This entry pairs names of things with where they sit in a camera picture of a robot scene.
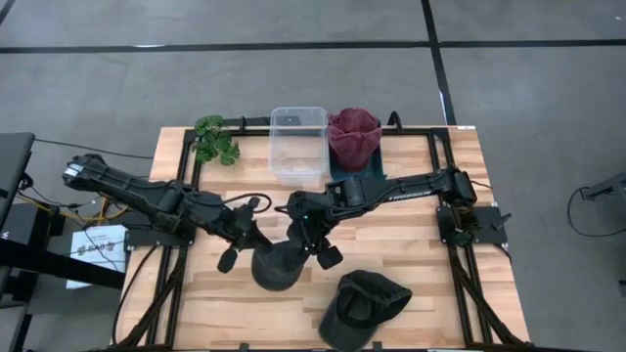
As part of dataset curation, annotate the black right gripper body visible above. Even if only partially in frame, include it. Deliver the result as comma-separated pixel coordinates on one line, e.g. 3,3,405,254
286,191,344,271

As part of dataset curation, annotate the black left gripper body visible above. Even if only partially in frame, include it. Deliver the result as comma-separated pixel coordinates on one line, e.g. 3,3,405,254
216,196,263,274

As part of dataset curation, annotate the dark grey corduroy cap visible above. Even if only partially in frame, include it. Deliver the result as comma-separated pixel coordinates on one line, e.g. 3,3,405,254
317,269,414,352
250,239,310,293

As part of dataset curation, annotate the maroon corduroy cap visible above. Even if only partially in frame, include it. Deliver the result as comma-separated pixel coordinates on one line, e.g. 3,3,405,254
327,108,383,173

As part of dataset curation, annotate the clear plastic bin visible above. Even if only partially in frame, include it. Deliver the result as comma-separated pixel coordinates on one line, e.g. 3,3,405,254
268,106,330,187

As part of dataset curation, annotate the green plant in white pot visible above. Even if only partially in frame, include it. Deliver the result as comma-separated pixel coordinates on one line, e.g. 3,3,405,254
192,114,242,167

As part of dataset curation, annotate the teal plastic bin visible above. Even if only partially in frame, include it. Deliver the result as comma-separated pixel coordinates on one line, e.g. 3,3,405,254
328,116,387,182

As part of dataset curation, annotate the white paper sheet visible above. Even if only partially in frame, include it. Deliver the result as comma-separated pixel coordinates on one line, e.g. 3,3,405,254
66,224,129,290

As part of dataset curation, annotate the black side desk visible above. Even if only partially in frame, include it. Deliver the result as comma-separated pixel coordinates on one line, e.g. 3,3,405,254
0,131,127,352

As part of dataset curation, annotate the grey equipment leg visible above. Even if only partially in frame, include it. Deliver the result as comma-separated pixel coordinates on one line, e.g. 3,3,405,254
581,170,626,201

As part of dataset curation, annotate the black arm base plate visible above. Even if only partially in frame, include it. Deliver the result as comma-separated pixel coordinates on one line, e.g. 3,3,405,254
124,227,197,248
436,204,510,245

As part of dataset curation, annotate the black aluminium rig frame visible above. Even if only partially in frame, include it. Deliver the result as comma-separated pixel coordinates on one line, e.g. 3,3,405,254
112,114,534,352

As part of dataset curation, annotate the black floor cable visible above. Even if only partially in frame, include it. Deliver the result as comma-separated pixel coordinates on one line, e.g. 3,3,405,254
33,138,156,161
566,185,626,240

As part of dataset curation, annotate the yellow cable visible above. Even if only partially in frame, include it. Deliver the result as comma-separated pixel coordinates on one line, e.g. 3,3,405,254
17,193,129,222

